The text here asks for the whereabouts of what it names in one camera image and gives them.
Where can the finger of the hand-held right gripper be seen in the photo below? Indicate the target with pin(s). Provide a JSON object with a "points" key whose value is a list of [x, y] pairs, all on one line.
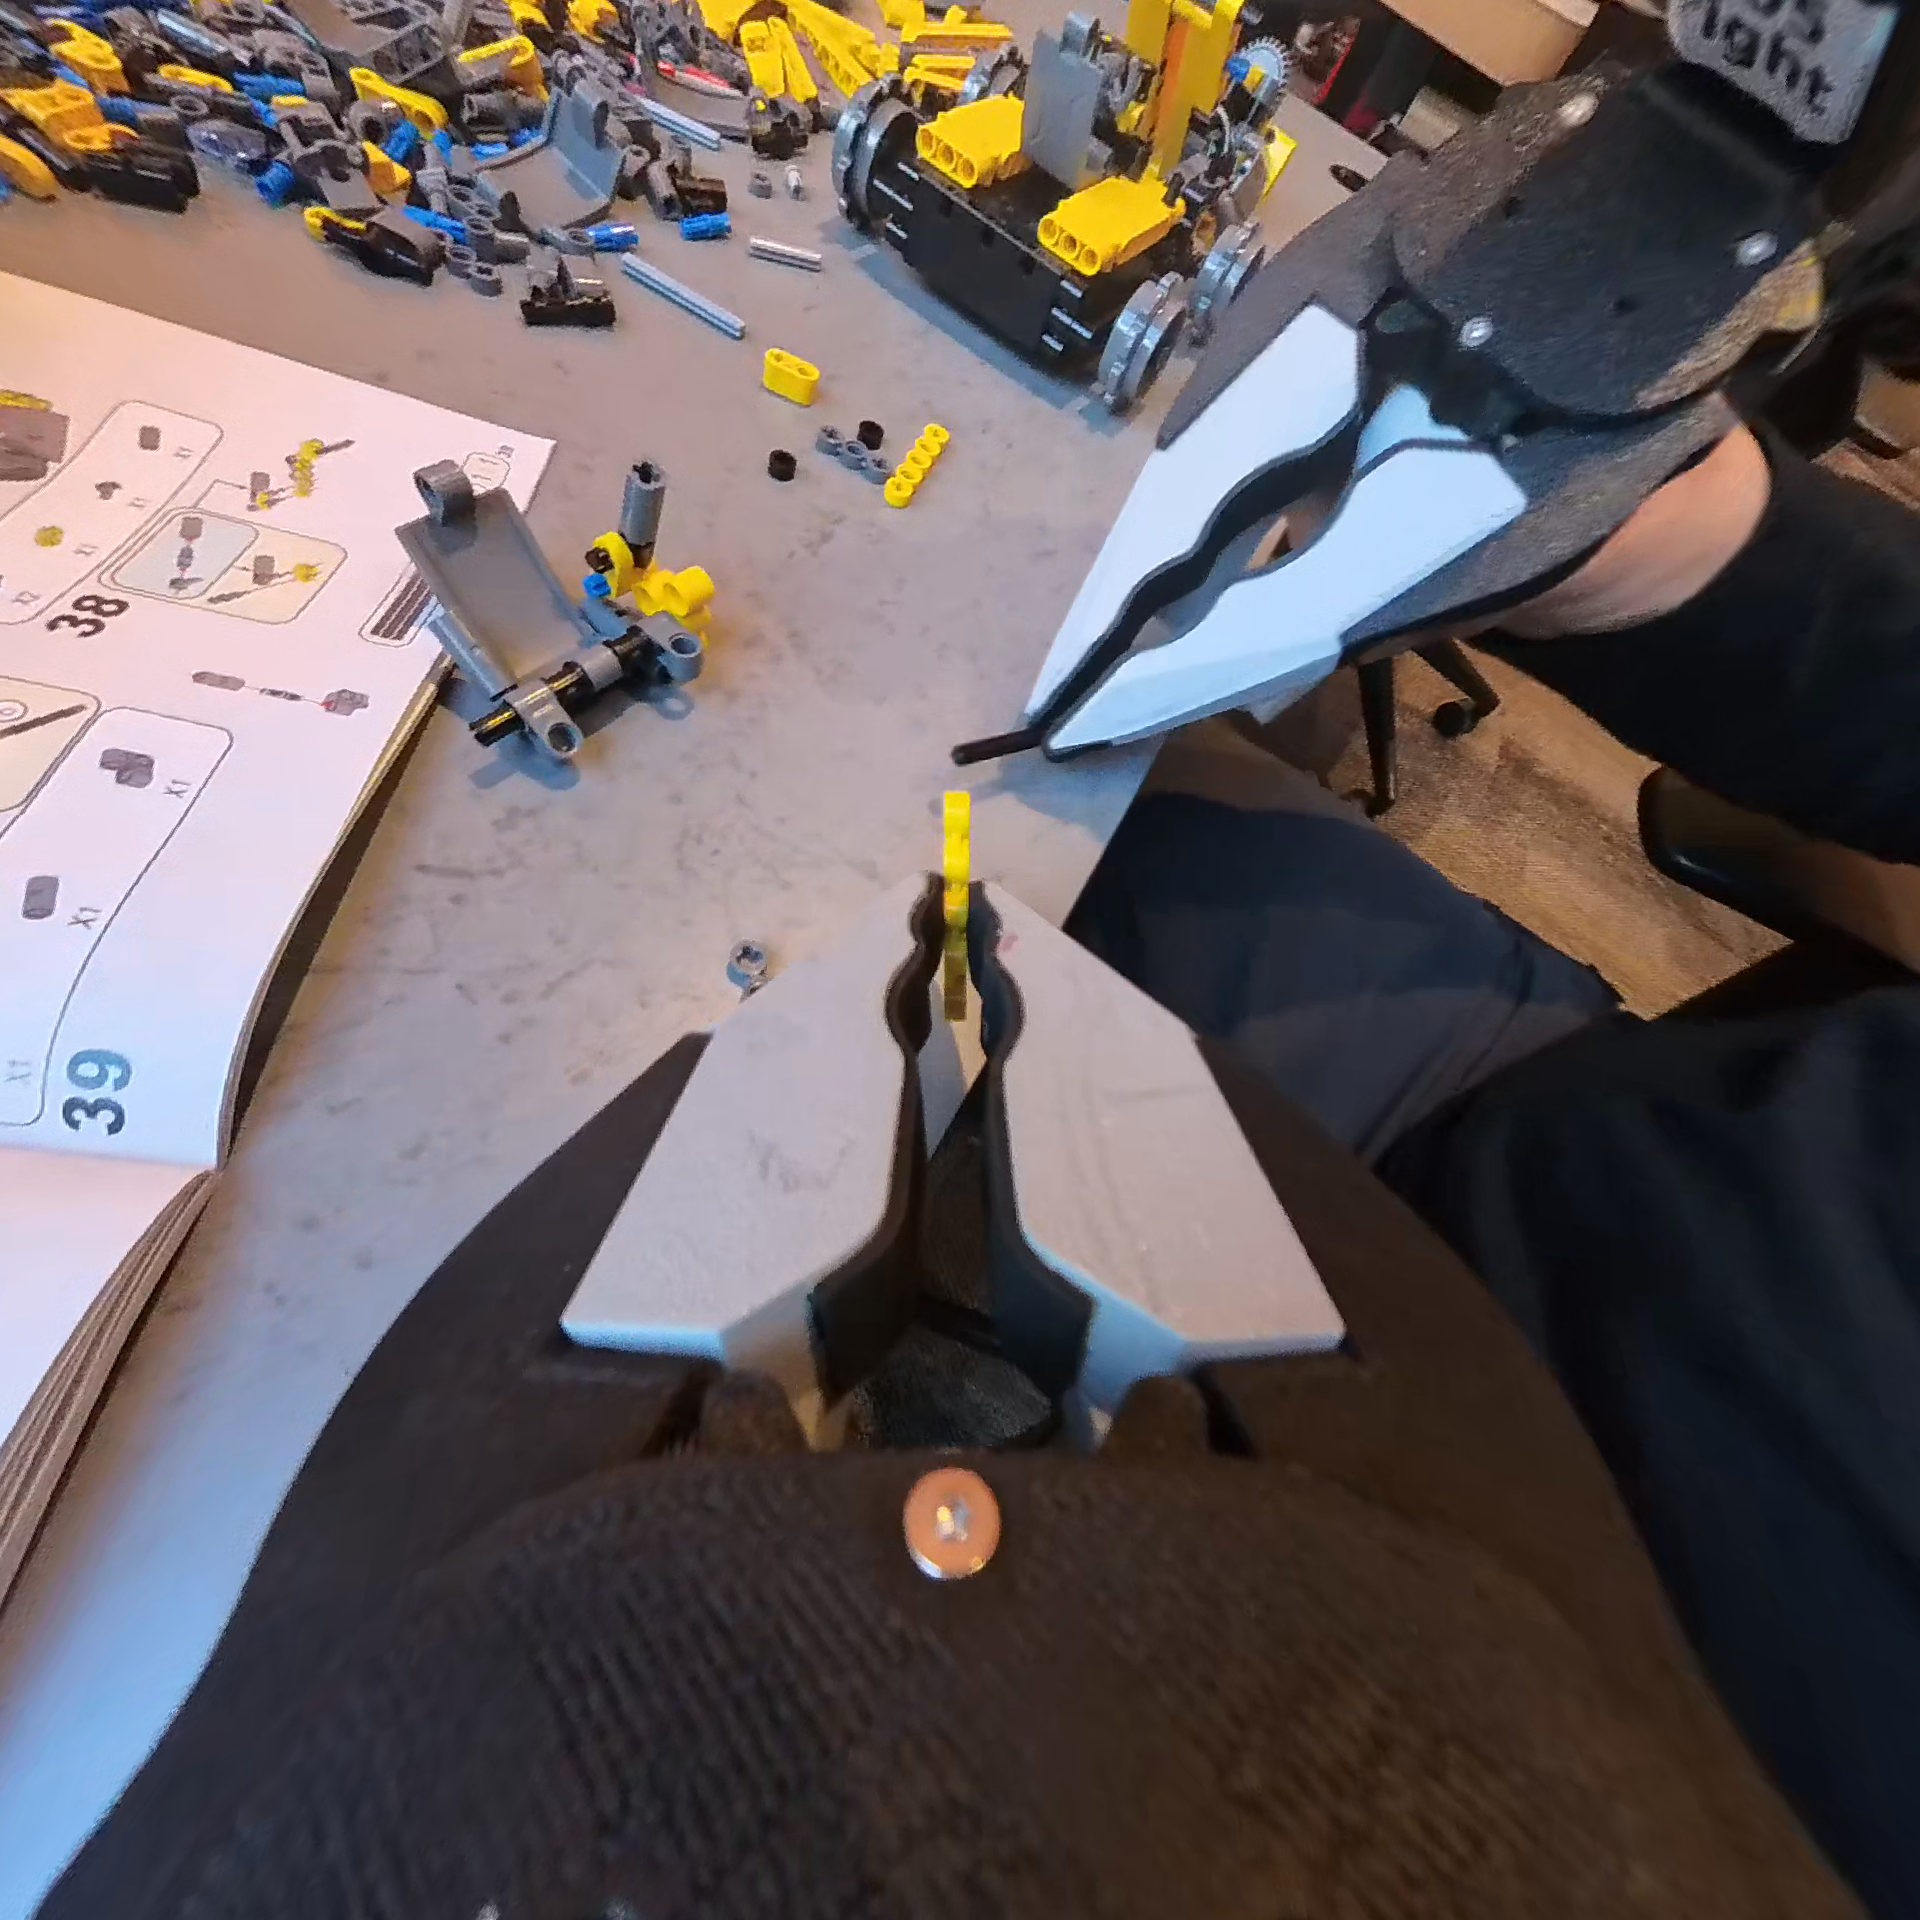
{"points": [[1244, 420], [1276, 630]]}

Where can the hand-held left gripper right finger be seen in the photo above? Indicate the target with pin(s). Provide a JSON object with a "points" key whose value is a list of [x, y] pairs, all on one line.
{"points": [[1171, 1184]]}

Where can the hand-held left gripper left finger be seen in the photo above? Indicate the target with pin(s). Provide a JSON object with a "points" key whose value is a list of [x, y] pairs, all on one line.
{"points": [[751, 1170]]}

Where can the black axle rod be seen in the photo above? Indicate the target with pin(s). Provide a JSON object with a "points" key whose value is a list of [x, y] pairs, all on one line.
{"points": [[994, 745]]}

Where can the yellow thin ridged beam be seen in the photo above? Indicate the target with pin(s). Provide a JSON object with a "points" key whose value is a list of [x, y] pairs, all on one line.
{"points": [[956, 855]]}

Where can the person's right forearm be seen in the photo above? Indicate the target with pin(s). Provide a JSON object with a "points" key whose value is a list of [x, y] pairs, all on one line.
{"points": [[1799, 674]]}

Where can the grey desk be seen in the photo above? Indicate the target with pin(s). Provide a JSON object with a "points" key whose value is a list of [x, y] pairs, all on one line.
{"points": [[839, 644]]}

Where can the person's right hand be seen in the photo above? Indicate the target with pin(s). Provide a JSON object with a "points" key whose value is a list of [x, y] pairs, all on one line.
{"points": [[1651, 547]]}

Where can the person's black trousers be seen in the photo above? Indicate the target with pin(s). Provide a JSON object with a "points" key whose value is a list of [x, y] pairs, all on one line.
{"points": [[1321, 931]]}

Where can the yellow black toy vehicle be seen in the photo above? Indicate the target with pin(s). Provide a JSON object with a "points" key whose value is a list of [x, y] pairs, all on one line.
{"points": [[990, 224]]}

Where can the yellow five-hole flat beam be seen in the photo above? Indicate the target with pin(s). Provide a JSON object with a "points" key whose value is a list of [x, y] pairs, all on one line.
{"points": [[915, 465]]}

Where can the yellow two-hole beam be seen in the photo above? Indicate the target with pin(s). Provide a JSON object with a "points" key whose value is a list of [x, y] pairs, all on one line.
{"points": [[793, 376]]}

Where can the short light grey axle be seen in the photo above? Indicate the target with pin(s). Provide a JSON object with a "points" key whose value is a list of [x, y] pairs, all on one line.
{"points": [[787, 252]]}

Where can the dark shoe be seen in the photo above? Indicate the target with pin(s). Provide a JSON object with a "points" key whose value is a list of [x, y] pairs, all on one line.
{"points": [[1740, 862]]}

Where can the long grey axle rod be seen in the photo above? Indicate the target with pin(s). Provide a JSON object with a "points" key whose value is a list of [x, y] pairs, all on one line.
{"points": [[683, 294]]}

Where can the grey yellow brick subassembly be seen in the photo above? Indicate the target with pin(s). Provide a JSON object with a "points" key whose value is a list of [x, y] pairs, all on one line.
{"points": [[510, 586]]}

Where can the building instruction booklet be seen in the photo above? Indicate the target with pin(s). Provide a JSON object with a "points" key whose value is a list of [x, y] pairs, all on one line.
{"points": [[149, 751]]}

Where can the pile of building bricks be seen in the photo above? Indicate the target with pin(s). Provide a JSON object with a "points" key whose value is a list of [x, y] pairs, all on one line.
{"points": [[301, 135]]}

